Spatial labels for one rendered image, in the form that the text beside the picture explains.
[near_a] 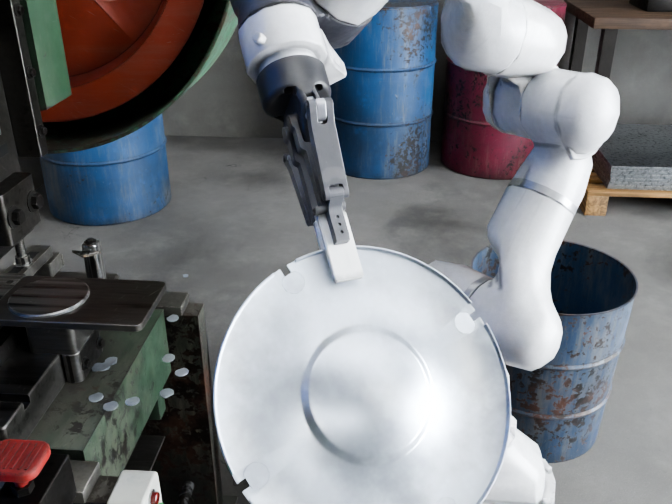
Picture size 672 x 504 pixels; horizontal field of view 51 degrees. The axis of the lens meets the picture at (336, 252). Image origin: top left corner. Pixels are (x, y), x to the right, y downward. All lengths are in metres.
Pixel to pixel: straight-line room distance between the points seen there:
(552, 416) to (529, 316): 0.92
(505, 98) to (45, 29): 0.71
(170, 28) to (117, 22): 0.11
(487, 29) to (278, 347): 0.49
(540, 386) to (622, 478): 0.35
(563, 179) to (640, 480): 1.16
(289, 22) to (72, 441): 0.69
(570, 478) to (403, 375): 1.38
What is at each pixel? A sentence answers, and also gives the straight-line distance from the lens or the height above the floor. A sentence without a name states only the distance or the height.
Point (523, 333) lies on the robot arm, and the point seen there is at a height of 0.81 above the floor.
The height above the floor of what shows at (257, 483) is 0.90.
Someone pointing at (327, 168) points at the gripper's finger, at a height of 1.12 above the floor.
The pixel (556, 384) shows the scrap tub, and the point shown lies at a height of 0.27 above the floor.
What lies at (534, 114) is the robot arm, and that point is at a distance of 1.06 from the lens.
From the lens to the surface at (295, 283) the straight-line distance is 0.68.
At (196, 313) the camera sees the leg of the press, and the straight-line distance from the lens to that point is 1.43.
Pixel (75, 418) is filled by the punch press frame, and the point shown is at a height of 0.64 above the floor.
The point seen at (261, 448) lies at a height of 0.92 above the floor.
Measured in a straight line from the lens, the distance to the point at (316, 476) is 0.66.
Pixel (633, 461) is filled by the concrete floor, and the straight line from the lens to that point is 2.13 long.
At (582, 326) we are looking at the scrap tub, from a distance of 1.78.
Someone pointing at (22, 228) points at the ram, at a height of 0.91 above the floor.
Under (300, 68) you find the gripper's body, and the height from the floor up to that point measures 1.20.
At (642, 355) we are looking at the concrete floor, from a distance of 2.57.
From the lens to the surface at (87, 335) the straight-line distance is 1.24.
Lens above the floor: 1.36
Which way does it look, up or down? 27 degrees down
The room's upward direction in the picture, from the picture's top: straight up
